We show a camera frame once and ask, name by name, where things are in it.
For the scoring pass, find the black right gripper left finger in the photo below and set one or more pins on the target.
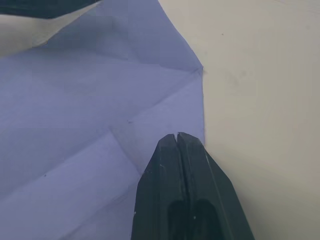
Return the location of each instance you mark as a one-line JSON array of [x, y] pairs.
[[157, 190]]

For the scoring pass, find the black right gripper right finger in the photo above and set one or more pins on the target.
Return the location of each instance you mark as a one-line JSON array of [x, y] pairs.
[[212, 195]]

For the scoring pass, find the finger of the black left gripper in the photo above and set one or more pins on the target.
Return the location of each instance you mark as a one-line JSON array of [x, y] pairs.
[[37, 7]]

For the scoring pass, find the blue paper sheet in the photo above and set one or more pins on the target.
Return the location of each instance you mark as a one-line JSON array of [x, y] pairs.
[[82, 120]]

